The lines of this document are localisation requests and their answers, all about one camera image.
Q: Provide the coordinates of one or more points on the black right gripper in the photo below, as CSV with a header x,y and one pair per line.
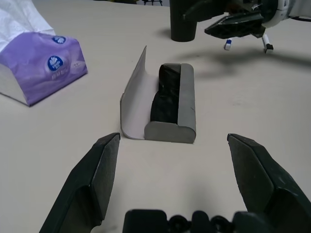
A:
x,y
247,7

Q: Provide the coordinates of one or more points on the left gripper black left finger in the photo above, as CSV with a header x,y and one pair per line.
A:
x,y
92,179

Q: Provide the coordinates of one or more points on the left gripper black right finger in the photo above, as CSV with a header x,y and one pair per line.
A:
x,y
264,179

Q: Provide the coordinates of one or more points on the blue-capped white marker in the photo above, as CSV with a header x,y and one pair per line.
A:
x,y
228,44

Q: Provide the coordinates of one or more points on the black-capped white marker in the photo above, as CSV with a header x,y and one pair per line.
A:
x,y
266,41

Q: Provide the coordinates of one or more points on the grey glasses case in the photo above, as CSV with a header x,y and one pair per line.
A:
x,y
187,97

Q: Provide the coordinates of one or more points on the black sunglasses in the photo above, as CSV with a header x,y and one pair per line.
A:
x,y
165,104

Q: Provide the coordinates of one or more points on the black cup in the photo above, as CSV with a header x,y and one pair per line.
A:
x,y
179,29

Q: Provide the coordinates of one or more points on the purple tissue pack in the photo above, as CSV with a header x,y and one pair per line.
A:
x,y
36,72

